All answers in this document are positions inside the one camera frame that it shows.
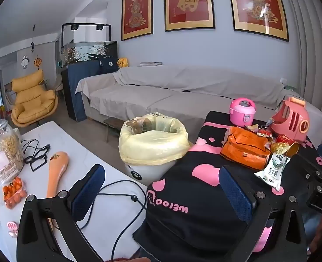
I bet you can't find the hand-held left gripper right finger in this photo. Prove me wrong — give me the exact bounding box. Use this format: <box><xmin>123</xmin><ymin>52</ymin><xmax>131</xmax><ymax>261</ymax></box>
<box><xmin>219</xmin><ymin>166</ymin><xmax>307</xmax><ymax>262</ymax></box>

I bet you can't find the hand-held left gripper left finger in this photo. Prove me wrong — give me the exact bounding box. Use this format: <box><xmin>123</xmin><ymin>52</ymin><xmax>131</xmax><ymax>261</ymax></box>
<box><xmin>16</xmin><ymin>164</ymin><xmax>115</xmax><ymax>262</ymax></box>

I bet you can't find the white bin with yellow bag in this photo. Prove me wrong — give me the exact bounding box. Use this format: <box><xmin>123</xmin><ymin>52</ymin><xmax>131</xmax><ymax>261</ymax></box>
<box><xmin>119</xmin><ymin>112</ymin><xmax>190</xmax><ymax>186</ymax></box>

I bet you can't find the red paper cup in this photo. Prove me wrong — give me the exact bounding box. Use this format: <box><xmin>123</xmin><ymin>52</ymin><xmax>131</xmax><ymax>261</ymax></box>
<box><xmin>276</xmin><ymin>134</ymin><xmax>300</xmax><ymax>157</ymax></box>

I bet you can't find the orange tissue pack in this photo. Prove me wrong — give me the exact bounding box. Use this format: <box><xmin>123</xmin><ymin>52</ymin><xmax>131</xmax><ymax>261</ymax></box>
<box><xmin>220</xmin><ymin>133</ymin><xmax>272</xmax><ymax>170</ymax></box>

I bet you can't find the black cloth with pink print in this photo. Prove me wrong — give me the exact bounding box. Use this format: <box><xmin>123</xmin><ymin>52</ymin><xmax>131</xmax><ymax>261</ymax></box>
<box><xmin>132</xmin><ymin>111</ymin><xmax>322</xmax><ymax>262</ymax></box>

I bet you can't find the white green milk pouch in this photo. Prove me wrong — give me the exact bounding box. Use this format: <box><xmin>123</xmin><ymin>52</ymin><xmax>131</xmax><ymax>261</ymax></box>
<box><xmin>254</xmin><ymin>153</ymin><xmax>291</xmax><ymax>192</ymax></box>

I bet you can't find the pink pig-shaped basket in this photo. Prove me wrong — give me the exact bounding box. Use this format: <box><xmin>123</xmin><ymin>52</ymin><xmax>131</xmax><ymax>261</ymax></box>
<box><xmin>270</xmin><ymin>96</ymin><xmax>311</xmax><ymax>142</ymax></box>

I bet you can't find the crumpled gold wrapper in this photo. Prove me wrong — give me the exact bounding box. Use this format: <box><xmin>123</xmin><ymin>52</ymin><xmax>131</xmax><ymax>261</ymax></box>
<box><xmin>270</xmin><ymin>142</ymin><xmax>288</xmax><ymax>155</ymax></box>

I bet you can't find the red gold candy wrapper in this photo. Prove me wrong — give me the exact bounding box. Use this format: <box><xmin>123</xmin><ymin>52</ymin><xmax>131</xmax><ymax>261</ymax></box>
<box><xmin>245</xmin><ymin>124</ymin><xmax>273</xmax><ymax>140</ymax></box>

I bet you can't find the small wooden stool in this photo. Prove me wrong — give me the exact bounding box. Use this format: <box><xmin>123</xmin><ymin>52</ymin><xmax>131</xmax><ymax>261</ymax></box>
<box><xmin>104</xmin><ymin>117</ymin><xmax>125</xmax><ymax>142</ymax></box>

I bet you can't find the box of cherry tomatoes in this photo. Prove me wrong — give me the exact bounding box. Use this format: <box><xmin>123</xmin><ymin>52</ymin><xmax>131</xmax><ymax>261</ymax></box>
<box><xmin>0</xmin><ymin>176</ymin><xmax>28</xmax><ymax>209</ymax></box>

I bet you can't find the pink toy rice cooker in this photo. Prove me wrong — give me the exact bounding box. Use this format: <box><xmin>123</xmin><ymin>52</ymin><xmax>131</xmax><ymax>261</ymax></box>
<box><xmin>229</xmin><ymin>97</ymin><xmax>257</xmax><ymax>128</ymax></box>

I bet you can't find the pink clip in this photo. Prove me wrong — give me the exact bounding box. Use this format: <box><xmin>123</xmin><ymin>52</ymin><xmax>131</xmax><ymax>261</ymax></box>
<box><xmin>7</xmin><ymin>221</ymin><xmax>19</xmax><ymax>238</ymax></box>

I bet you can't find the glass jar of nuts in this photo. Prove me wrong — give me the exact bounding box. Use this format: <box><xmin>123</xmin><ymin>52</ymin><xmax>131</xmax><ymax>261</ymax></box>
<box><xmin>0</xmin><ymin>117</ymin><xmax>24</xmax><ymax>184</ymax></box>

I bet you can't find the grey curtain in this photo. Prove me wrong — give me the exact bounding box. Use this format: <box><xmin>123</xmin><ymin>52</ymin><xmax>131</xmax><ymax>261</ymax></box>
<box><xmin>276</xmin><ymin>0</ymin><xmax>322</xmax><ymax>148</ymax></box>

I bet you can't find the yellow armchair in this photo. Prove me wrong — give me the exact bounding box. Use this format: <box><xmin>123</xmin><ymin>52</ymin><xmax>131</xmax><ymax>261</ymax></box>
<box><xmin>11</xmin><ymin>69</ymin><xmax>59</xmax><ymax>127</ymax></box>

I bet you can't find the sofa with grey cover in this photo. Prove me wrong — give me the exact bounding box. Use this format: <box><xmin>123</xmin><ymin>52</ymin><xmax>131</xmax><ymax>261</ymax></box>
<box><xmin>76</xmin><ymin>65</ymin><xmax>322</xmax><ymax>142</ymax></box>

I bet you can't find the glass fish tank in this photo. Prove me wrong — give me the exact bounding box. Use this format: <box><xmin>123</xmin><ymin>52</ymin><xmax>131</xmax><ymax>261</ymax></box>
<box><xmin>61</xmin><ymin>23</ymin><xmax>118</xmax><ymax>67</ymax></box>

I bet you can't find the large red framed picture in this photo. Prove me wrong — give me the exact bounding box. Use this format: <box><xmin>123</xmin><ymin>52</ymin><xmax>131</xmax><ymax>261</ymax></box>
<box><xmin>227</xmin><ymin>0</ymin><xmax>290</xmax><ymax>42</ymax></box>

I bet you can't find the red framed vase picture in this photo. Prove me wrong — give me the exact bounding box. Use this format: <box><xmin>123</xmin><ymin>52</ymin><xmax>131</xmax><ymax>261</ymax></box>
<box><xmin>121</xmin><ymin>0</ymin><xmax>154</xmax><ymax>41</ymax></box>

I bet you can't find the red framed calligraphy picture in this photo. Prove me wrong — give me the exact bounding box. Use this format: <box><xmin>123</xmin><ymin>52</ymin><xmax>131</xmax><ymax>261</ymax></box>
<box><xmin>164</xmin><ymin>0</ymin><xmax>215</xmax><ymax>32</ymax></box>

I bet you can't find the black cable with square plug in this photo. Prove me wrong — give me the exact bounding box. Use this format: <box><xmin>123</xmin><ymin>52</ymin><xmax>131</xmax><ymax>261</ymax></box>
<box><xmin>21</xmin><ymin>139</ymin><xmax>51</xmax><ymax>172</ymax></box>

